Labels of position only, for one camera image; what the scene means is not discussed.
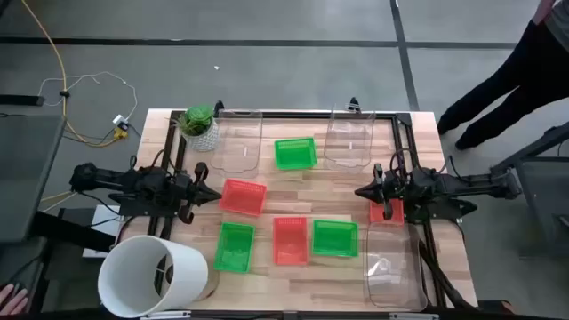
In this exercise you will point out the black support beam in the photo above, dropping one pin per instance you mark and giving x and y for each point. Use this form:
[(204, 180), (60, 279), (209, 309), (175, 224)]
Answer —
[(71, 231)]

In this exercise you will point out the yellow plug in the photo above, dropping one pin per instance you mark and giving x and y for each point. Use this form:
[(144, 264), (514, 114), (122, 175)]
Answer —
[(120, 133)]

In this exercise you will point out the dark metal workbench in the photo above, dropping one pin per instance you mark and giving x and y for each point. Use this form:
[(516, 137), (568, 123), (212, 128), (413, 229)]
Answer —
[(542, 195)]

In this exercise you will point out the grey side table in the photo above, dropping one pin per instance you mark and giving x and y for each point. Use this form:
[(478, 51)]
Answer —
[(26, 178)]

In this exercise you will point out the black clamp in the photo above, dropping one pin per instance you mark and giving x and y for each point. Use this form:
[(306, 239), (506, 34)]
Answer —
[(218, 107), (353, 105)]

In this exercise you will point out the person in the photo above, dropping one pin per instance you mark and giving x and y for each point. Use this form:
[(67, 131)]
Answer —
[(524, 75)]

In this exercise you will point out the black aluminium extrusion frame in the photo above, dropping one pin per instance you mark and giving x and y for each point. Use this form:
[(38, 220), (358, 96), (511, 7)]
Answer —
[(289, 114)]

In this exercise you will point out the red plastic mesh basket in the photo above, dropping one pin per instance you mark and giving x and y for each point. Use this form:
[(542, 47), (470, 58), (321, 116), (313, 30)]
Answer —
[(242, 197), (290, 242), (376, 214)]

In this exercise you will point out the white power adapter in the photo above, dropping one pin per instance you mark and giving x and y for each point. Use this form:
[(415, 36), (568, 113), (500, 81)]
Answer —
[(120, 120)]

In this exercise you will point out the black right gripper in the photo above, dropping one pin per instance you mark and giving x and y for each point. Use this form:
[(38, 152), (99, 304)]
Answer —
[(391, 191)]

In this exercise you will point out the person's hand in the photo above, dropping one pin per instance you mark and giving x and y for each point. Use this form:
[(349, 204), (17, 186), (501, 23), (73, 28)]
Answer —
[(13, 302)]

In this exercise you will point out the silver aluminium bracket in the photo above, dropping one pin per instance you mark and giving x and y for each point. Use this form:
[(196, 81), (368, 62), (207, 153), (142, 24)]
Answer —
[(164, 315), (413, 316)]

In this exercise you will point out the large clear plastic bin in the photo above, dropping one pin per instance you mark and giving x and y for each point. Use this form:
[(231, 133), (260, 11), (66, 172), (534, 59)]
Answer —
[(395, 266)]

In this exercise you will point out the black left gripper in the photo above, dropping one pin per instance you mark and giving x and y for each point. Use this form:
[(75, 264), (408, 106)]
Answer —
[(191, 193)]

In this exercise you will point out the green plastic mesh basket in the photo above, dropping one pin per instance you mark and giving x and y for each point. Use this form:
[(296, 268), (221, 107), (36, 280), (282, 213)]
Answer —
[(234, 247), (335, 238), (295, 154)]

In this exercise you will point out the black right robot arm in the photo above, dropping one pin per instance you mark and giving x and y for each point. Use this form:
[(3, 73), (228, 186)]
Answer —
[(471, 181)]

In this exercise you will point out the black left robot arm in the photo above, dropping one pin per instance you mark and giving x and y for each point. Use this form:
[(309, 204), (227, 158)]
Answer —
[(133, 180)]

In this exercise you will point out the white paper sheet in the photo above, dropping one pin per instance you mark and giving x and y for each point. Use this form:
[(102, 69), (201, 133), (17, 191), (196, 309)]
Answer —
[(104, 226)]

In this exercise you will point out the green plant in white pot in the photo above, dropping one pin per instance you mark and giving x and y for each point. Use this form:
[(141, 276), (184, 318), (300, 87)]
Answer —
[(197, 117)]

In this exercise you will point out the black flat bar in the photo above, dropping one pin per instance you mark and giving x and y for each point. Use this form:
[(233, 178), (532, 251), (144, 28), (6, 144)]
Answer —
[(20, 100)]

